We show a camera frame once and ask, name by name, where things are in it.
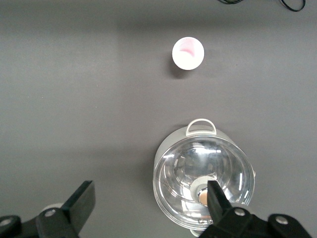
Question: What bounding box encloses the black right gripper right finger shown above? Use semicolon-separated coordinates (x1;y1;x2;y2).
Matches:
199;180;312;238

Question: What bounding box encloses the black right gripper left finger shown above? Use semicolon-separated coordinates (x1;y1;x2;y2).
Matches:
0;180;96;238

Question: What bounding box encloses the pink plastic cup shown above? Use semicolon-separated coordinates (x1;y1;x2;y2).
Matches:
171;36;205;70

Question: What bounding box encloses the glass lid with wooden knob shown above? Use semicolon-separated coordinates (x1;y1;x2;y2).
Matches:
153;135;256;228

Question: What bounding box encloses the pale grey stock pot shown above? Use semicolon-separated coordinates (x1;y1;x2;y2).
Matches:
153;118;256;238

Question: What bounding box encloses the thin black loose cable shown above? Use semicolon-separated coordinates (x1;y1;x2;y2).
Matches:
217;0;304;12

